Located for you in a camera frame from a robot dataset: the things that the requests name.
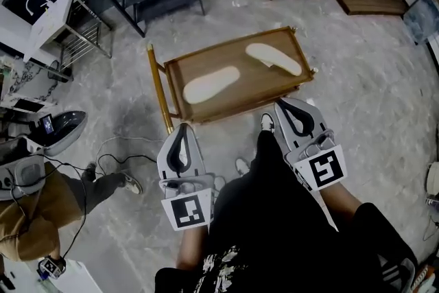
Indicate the person's left forearm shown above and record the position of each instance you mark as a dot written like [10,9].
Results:
[192,247]

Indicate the wooden trolley with gold frame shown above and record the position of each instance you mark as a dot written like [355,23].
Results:
[212,56]

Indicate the person's shoe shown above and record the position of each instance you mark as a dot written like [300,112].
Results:
[268,121]
[241,166]

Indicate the blue grey painted panel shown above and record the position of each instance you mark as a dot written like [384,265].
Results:
[423,19]

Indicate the marble pattern cabinet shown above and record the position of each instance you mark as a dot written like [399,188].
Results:
[24,79]

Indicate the white counter on metal legs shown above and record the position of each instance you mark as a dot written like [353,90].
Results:
[51,20]

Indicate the white slipper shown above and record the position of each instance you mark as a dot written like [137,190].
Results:
[274,58]
[209,85]

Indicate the person's dark clothed body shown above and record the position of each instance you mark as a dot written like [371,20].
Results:
[274,233]

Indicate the person's right forearm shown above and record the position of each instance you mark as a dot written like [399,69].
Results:
[339,206]

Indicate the pile of household items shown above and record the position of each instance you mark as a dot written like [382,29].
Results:
[433,188]

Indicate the person's left shoe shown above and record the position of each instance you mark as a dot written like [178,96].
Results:
[241,166]

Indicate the person's right shoe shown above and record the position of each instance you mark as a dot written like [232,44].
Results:
[268,121]

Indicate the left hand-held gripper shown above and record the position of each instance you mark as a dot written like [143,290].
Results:
[188,211]

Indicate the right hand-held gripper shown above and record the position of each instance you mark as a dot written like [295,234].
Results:
[326,169]

